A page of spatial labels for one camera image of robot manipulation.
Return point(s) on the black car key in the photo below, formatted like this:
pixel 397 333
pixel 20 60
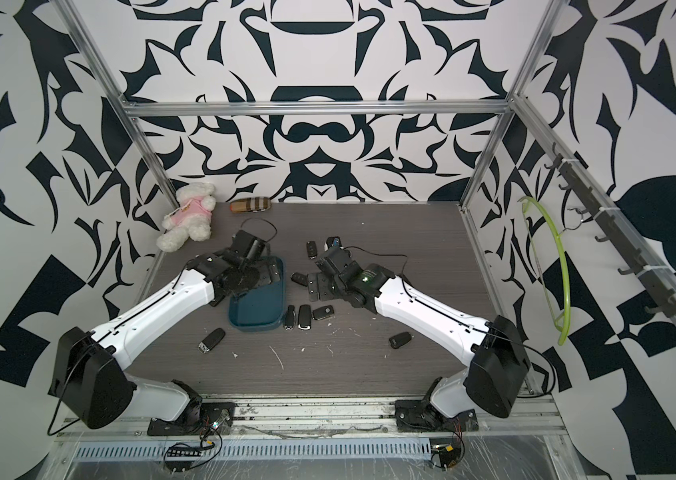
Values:
pixel 323 313
pixel 312 250
pixel 300 279
pixel 211 340
pixel 304 317
pixel 399 340

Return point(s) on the teal plastic storage box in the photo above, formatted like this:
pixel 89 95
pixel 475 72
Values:
pixel 261 309

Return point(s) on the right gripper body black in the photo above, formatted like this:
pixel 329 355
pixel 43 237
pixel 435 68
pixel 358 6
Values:
pixel 340 290

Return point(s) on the white teddy bear pink shirt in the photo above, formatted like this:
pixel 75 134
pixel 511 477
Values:
pixel 191 219

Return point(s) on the black connector block left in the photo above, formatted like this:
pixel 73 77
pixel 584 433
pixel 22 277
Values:
pixel 181 457

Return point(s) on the black flip key silver end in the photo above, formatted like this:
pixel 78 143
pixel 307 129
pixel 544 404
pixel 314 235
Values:
pixel 290 318

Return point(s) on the brown checkered pouch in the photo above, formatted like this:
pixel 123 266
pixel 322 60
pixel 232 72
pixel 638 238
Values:
pixel 250 205

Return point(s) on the black connector block right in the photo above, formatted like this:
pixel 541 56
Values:
pixel 445 456

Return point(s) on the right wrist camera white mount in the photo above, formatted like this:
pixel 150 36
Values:
pixel 333 241

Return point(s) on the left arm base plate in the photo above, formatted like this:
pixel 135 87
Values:
pixel 196 420

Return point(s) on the black connector block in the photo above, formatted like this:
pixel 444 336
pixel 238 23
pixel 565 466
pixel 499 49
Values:
pixel 181 457
pixel 445 456

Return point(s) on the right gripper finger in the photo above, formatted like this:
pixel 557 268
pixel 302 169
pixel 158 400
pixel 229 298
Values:
pixel 328 291
pixel 313 287

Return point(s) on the black wall hook rack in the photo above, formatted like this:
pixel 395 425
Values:
pixel 617 231

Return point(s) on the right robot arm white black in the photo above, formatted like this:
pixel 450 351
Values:
pixel 495 361

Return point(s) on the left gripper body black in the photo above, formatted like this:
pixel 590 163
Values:
pixel 258 278

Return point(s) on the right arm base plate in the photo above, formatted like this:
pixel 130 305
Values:
pixel 419 416

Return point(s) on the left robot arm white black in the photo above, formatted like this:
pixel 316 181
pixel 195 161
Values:
pixel 90 372

